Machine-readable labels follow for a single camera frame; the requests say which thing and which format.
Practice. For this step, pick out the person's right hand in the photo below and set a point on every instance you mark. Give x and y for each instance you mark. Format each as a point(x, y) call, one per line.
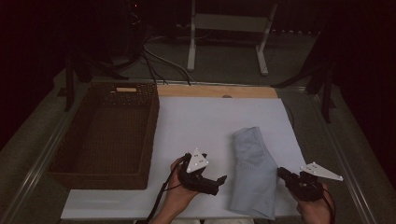
point(317, 211)

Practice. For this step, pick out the white metal stand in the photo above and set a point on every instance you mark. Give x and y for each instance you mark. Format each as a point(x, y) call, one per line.
point(232, 23)

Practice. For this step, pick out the person's left hand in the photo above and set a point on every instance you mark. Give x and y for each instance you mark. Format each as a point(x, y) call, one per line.
point(177, 199)

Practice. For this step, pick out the dark equipment with red light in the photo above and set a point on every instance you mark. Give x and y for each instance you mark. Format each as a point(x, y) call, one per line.
point(135, 18)

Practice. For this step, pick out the white table board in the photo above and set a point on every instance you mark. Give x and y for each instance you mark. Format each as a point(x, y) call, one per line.
point(193, 124)

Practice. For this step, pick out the brown wicker basket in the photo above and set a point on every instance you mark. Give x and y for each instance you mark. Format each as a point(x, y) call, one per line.
point(109, 140)

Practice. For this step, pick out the metal floor rail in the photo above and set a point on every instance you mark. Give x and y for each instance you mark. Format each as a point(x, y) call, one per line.
point(346, 169)
point(34, 174)
point(249, 84)

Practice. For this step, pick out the light blue shirt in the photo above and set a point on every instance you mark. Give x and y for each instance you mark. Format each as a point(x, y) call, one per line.
point(255, 174)

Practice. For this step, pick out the black tripod stand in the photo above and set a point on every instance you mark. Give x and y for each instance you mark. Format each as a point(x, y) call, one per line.
point(69, 87)
point(327, 93)

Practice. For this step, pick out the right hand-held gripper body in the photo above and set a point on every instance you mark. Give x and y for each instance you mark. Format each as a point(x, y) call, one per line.
point(306, 191)

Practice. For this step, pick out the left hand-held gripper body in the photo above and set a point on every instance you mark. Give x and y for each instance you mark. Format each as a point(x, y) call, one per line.
point(196, 161)

